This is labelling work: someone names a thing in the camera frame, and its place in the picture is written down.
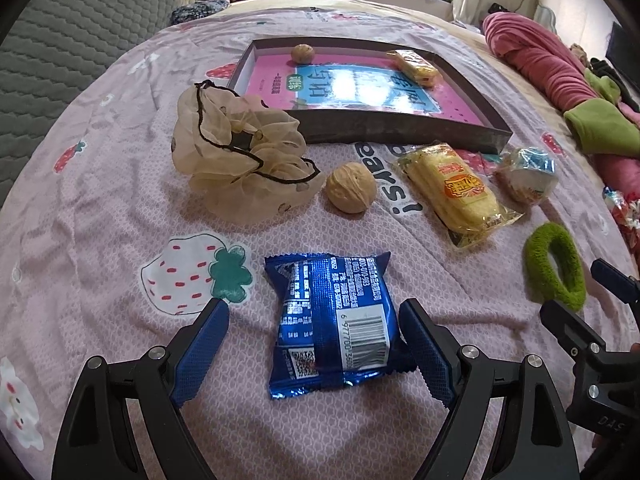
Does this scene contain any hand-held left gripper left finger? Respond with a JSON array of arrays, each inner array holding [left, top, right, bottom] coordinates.
[[51, 298, 231, 480]]

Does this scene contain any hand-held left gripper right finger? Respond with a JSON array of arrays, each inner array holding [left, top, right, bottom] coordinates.
[[398, 298, 581, 480]]

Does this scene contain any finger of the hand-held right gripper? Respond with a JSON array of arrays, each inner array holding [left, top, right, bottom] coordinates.
[[539, 300, 608, 367], [590, 258, 640, 307]]

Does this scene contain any green fuzzy hair tie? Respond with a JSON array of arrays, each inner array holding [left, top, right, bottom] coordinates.
[[523, 222, 587, 310]]

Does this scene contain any blue snack packet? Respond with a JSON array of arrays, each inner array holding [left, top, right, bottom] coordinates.
[[264, 252, 418, 401]]

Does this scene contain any yellow snack packet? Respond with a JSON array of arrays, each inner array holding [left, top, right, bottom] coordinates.
[[385, 49, 443, 88], [392, 142, 525, 250]]

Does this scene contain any dark grey shallow box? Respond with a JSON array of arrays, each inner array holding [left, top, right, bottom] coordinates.
[[226, 37, 515, 156]]

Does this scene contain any beige sheer scrunchie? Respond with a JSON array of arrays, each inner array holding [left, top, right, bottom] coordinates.
[[171, 80, 325, 223]]

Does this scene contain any colourful shiny wrapper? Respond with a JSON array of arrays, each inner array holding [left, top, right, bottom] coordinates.
[[602, 186, 640, 251]]

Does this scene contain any white and blue wrapped snack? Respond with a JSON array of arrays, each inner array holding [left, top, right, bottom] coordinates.
[[495, 146, 560, 206]]

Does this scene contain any green cloth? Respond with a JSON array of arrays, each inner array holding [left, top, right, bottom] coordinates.
[[564, 67, 640, 156]]

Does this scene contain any black television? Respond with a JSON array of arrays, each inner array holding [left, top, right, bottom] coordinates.
[[605, 22, 640, 91]]

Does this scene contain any pink blanket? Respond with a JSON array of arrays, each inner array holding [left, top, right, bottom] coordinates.
[[482, 12, 640, 201]]

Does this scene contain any white chair back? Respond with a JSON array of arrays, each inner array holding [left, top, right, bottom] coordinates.
[[520, 0, 561, 33]]

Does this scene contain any grey quilted headboard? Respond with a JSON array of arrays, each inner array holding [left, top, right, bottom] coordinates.
[[0, 0, 206, 211]]

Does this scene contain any dark blue patterned cloth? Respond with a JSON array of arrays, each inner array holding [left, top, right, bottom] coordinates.
[[171, 0, 232, 26]]

